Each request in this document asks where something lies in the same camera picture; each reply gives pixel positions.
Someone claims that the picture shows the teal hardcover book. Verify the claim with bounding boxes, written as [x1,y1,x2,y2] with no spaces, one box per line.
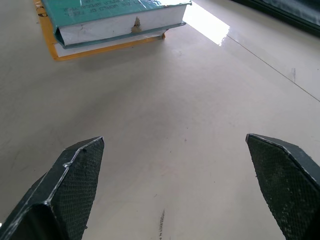
[41,0,193,50]

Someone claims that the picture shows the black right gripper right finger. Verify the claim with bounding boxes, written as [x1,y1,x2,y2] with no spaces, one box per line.
[245,133,320,240]

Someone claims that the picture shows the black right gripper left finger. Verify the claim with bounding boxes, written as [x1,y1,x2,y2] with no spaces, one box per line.
[0,136,105,240]

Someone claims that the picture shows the yellow softcover book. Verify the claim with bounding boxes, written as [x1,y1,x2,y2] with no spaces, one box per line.
[32,0,167,62]

